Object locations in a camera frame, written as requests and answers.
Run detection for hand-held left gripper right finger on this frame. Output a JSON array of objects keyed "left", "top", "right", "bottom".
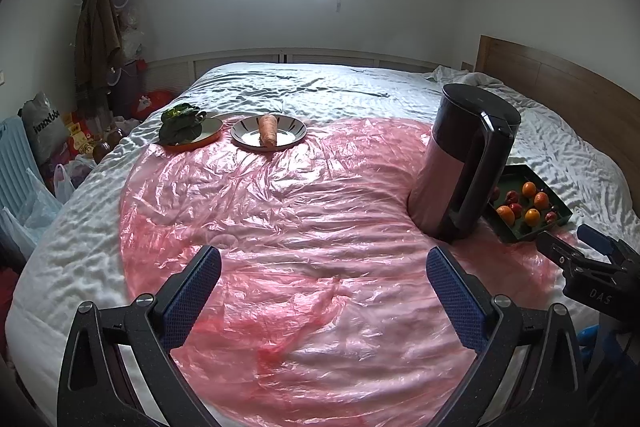
[{"left": 425, "top": 245, "right": 587, "bottom": 427}]

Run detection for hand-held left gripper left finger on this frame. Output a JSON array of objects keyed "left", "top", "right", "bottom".
[{"left": 56, "top": 245, "right": 222, "bottom": 427}]

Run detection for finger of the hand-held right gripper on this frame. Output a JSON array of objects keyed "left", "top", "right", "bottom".
[
  {"left": 536, "top": 232, "right": 585, "bottom": 275},
  {"left": 576, "top": 223, "right": 640, "bottom": 259}
]

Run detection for green tray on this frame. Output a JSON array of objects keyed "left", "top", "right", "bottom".
[{"left": 482, "top": 163, "right": 573, "bottom": 244}]

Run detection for person's right hand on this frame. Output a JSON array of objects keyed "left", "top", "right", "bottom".
[{"left": 579, "top": 326, "right": 623, "bottom": 360}]

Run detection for pink plastic sheet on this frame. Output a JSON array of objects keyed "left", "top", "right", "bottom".
[{"left": 119, "top": 116, "right": 581, "bottom": 427}]

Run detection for white bed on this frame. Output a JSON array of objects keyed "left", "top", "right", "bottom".
[{"left": 5, "top": 62, "right": 636, "bottom": 427}]

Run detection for black jug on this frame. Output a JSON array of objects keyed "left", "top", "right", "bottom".
[{"left": 409, "top": 83, "right": 522, "bottom": 243}]

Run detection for wooden headboard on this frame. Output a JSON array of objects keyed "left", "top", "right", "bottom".
[{"left": 472, "top": 35, "right": 640, "bottom": 188}]

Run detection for orange-rimmed plate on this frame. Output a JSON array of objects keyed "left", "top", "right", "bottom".
[{"left": 165, "top": 116, "right": 224, "bottom": 148}]

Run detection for white plastic bag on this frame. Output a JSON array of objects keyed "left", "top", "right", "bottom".
[{"left": 52, "top": 159, "right": 96, "bottom": 202}]

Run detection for leafy green vegetable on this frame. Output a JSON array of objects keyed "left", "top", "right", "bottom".
[{"left": 159, "top": 103, "right": 207, "bottom": 145}]

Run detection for brown round jar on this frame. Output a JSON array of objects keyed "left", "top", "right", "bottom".
[{"left": 92, "top": 129, "right": 128, "bottom": 160}]

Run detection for translucent plastic bag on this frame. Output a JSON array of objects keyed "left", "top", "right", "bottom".
[{"left": 0, "top": 167, "right": 63, "bottom": 258}]

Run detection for carrot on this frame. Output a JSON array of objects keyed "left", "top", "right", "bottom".
[{"left": 258, "top": 114, "right": 279, "bottom": 148}]

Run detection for red cloth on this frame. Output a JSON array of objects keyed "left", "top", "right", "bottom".
[{"left": 0, "top": 269, "right": 21, "bottom": 338}]

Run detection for white crumpled cloth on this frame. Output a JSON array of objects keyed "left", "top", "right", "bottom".
[{"left": 425, "top": 65, "right": 506, "bottom": 88}]

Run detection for striped plate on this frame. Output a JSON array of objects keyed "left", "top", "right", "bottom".
[{"left": 231, "top": 115, "right": 308, "bottom": 152}]

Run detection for red bag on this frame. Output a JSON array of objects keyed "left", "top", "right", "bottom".
[{"left": 131, "top": 89, "right": 176, "bottom": 118}]

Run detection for yellow boxes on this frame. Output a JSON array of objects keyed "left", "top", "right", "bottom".
[{"left": 62, "top": 109, "right": 101, "bottom": 152}]

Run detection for purple bin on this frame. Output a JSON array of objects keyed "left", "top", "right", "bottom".
[{"left": 112, "top": 59, "right": 148, "bottom": 112}]

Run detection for grey bag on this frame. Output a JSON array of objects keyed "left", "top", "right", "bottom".
[{"left": 21, "top": 92, "right": 68, "bottom": 160}]

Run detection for light blue folding chair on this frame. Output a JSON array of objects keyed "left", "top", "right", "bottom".
[{"left": 0, "top": 116, "right": 56, "bottom": 258}]

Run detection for brown coat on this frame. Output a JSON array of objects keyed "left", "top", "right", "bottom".
[{"left": 74, "top": 0, "right": 123, "bottom": 108}]

